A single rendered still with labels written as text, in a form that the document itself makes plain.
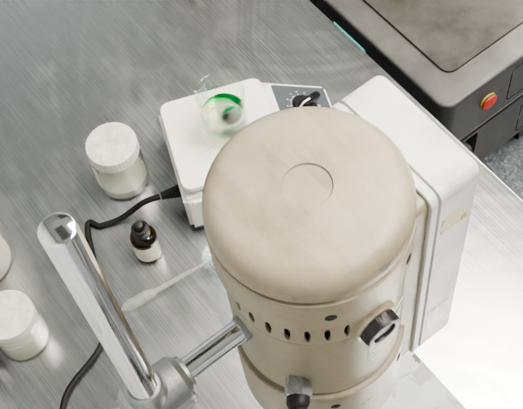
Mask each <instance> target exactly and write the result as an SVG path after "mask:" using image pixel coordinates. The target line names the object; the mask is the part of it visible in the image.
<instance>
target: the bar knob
mask: <svg viewBox="0 0 523 409"><path fill-rule="evenodd" d="M320 96H321V95H320V93H319V92H318V91H314V92H313V93H311V94H309V95H308V96H306V95H297V96H295V97H294V99H293V101H292V104H293V107H302V106H317V104H316V101H317V100H318V98H319V97H320Z"/></svg>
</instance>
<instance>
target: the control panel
mask: <svg viewBox="0 0 523 409"><path fill-rule="evenodd" d="M271 88H272V91H273V94H274V97H275V100H276V102H277V104H278V107H279V110H285V109H289V108H294V107H293V104H292V101H293V99H294V97H295V96H297V95H306V96H308V95H309V94H311V93H313V92H314V91H318V92H319V93H320V95H321V96H320V97H319V98H318V100H317V101H316V104H317V106H321V107H328V108H330V104H329V102H328V100H327V98H326V94H325V92H324V90H323V88H307V87H294V86H282V85H271Z"/></svg>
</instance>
